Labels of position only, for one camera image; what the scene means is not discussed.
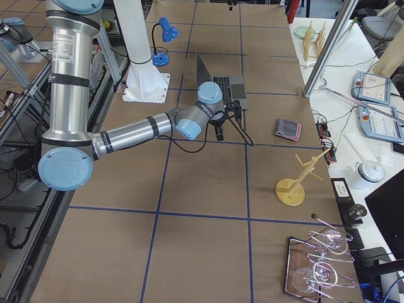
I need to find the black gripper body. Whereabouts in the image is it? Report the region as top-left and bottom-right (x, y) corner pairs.
(210, 110), (225, 127)

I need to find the silver laptop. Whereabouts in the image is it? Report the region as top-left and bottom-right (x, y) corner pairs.
(196, 53), (249, 110)

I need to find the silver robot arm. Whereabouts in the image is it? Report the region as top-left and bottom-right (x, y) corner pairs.
(38, 1), (223, 191)

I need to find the grey folded cloth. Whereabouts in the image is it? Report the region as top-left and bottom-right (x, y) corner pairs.
(275, 118), (302, 141)

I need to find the wooden mug tree stand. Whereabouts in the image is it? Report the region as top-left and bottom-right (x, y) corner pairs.
(275, 148), (330, 206)

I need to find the orange circuit board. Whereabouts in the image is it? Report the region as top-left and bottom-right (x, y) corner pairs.
(316, 122), (331, 138)

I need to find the blue desk lamp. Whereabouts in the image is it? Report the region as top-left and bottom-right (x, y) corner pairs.
(151, 16), (180, 67)

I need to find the light green plate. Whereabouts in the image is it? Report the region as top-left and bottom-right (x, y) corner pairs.
(294, 26), (317, 39)

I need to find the wooden dish rack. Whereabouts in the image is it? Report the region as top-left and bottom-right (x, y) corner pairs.
(302, 22), (326, 61)

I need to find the upper teach pendant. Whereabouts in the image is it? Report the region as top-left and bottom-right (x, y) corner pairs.
(351, 71), (391, 105)

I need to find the teach pendant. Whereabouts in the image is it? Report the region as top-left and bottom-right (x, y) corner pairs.
(351, 71), (391, 105)
(358, 104), (403, 143)

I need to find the white kettle pot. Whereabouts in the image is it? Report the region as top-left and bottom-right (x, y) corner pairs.
(353, 160), (386, 189)

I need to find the wine glass rack tray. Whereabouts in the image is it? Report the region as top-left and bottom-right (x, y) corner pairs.
(283, 213), (357, 302)

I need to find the lower teach pendant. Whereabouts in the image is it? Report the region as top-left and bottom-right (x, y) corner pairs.
(358, 104), (403, 143)

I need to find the black monitor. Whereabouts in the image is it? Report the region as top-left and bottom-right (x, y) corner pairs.
(365, 175), (403, 259)

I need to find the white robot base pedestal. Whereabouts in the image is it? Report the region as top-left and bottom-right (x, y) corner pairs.
(114, 0), (170, 104)

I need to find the aluminium frame post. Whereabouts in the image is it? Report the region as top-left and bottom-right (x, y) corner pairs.
(303, 0), (358, 98)

